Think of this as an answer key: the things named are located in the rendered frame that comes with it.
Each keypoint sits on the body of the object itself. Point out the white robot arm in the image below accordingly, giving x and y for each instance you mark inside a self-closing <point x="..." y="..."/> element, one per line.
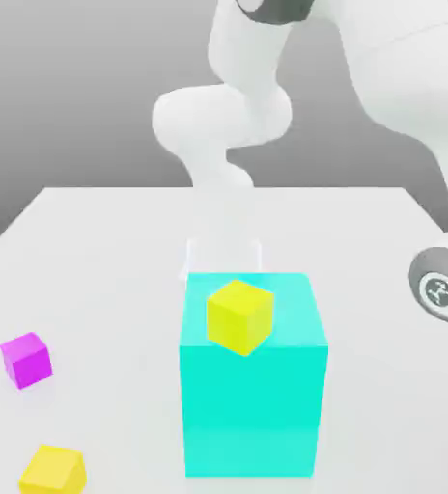
<point x="224" y="127"/>

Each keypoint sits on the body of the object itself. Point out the small yellow cube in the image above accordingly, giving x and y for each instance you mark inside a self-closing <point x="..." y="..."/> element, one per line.
<point x="52" y="471"/>
<point x="239" y="318"/>

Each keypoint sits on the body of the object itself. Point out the small magenta cube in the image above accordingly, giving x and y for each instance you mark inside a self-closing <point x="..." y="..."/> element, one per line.
<point x="26" y="361"/>

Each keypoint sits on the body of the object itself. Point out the large cyan box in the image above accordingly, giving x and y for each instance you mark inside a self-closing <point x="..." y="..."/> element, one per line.
<point x="253" y="405"/>

